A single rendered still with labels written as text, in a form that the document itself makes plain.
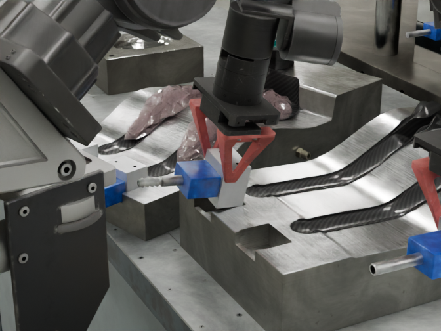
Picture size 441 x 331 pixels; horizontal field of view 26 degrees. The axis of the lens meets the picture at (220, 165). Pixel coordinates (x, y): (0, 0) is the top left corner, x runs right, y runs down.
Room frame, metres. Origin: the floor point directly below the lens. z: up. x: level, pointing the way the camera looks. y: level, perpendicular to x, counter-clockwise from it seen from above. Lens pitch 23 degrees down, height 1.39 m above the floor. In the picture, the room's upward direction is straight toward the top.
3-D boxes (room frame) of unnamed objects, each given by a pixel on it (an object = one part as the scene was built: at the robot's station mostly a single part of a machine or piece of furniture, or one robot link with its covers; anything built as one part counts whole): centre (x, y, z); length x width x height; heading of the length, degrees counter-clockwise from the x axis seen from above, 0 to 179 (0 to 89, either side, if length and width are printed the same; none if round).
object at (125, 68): (1.81, 0.16, 0.83); 0.20 x 0.15 x 0.07; 117
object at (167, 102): (1.37, 0.01, 0.90); 0.26 x 0.18 x 0.08; 134
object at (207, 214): (1.05, 0.00, 0.87); 0.05 x 0.05 x 0.04; 27
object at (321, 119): (1.38, 0.01, 0.85); 0.50 x 0.26 x 0.11; 134
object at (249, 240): (0.95, -0.05, 0.87); 0.05 x 0.05 x 0.04; 27
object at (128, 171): (1.14, 0.16, 0.85); 0.13 x 0.05 x 0.05; 134
